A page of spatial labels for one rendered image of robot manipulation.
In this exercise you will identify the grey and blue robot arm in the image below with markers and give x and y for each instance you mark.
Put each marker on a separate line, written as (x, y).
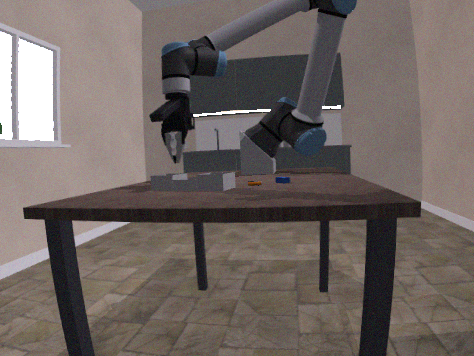
(298, 127)

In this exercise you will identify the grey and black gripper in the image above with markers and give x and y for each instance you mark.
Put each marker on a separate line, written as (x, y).
(177, 120)

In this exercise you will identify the blue 9v battery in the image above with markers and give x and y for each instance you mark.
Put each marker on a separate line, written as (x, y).
(282, 179)

